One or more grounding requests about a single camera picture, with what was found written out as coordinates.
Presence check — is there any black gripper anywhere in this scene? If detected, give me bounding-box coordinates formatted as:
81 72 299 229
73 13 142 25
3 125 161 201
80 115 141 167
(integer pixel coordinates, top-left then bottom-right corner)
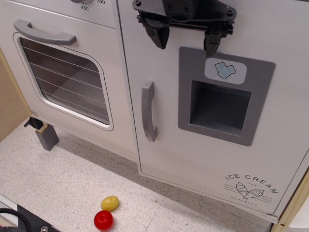
132 0 237 57

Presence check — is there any white toy kitchen cabinet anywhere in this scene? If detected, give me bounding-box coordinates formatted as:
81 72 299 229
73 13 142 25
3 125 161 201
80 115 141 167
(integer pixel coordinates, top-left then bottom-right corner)
0 0 309 232

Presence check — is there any grey ice dispenser panel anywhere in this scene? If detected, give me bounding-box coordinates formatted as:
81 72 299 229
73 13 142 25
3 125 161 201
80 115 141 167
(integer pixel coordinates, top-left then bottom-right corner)
178 46 276 146

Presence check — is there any grey oven temperature knob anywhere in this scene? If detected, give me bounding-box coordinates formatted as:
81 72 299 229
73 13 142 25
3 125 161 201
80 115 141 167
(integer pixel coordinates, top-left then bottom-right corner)
71 0 93 4

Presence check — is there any white toy oven door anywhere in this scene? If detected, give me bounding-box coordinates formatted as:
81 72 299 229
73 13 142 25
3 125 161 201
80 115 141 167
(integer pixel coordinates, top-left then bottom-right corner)
0 0 137 160

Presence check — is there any grey kitchen leg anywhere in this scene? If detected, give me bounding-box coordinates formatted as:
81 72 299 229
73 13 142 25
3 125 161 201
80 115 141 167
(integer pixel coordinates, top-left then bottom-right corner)
36 125 59 151

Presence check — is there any black clamp on leg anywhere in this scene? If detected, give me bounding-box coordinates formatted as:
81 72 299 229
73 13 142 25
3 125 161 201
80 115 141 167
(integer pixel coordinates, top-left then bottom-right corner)
24 117 43 130

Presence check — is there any yellow toy potato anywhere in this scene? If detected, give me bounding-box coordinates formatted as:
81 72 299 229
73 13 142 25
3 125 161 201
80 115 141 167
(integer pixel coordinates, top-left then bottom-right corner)
100 195 119 212

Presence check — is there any light wooden left panel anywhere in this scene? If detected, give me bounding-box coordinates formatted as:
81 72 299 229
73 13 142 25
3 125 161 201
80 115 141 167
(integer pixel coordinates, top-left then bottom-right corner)
0 52 30 140

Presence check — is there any red toy tomato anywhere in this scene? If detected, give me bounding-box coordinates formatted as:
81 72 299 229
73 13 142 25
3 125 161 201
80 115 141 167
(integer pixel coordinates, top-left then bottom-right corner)
94 210 113 231

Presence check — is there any grey fridge door handle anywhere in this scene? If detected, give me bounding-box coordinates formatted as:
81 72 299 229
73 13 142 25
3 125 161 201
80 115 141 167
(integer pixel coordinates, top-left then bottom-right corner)
141 80 157 142

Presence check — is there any grey oven door handle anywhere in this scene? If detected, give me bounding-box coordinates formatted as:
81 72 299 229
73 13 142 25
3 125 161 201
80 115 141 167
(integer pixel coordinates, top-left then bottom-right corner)
14 19 77 45

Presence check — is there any light wooden side post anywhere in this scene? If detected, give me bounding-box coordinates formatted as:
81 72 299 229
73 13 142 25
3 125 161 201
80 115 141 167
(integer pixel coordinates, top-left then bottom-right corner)
270 169 309 232

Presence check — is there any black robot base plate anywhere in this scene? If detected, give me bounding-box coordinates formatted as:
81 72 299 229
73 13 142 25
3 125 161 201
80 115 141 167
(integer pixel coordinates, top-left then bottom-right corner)
17 205 59 232

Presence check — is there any black cable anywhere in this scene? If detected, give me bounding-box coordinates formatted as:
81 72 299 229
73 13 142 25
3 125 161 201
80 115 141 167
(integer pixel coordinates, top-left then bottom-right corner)
0 207 39 232

